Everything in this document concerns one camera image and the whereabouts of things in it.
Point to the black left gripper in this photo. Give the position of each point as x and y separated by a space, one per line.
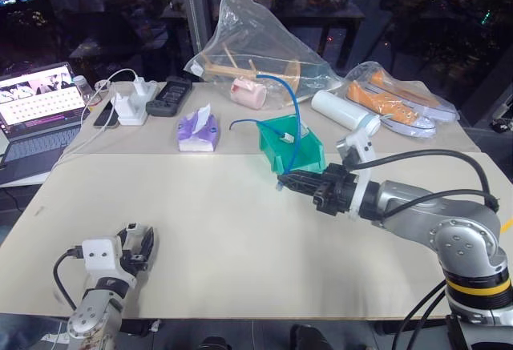
134 260

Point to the wooden rack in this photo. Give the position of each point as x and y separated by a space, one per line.
236 70

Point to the black remote control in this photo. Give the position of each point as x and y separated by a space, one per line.
168 95

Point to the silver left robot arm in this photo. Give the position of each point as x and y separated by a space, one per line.
94 318

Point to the white tumbler bottle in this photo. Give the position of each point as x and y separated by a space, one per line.
336 107

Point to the small clear bottle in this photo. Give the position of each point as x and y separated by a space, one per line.
85 89

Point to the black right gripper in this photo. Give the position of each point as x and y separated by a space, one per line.
334 194

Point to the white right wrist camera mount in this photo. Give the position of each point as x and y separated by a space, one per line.
362 142

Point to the white window frame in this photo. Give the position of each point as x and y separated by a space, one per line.
194 5

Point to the clear plastic bag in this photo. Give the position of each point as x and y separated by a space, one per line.
248 25

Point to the orange canvas shoe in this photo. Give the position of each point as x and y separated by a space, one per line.
417 95
384 109

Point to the white power adapter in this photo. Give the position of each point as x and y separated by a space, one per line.
129 110

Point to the clear shoe bag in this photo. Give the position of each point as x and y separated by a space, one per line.
401 85

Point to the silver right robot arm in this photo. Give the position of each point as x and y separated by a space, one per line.
461 222

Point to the dark smartphone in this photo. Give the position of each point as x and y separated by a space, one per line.
105 115

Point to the open laptop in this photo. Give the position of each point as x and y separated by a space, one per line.
36 125

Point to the pink mug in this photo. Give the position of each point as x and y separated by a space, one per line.
248 93

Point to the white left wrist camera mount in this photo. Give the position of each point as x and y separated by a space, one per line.
100 256

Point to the white charger plug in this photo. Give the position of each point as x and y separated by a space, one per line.
143 87

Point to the dark background table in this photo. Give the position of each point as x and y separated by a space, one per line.
320 13

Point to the purple tissue pack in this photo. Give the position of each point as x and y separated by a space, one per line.
198 133

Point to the green plastic bin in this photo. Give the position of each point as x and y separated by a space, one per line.
280 154

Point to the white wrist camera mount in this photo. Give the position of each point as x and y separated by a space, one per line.
100 256
362 142

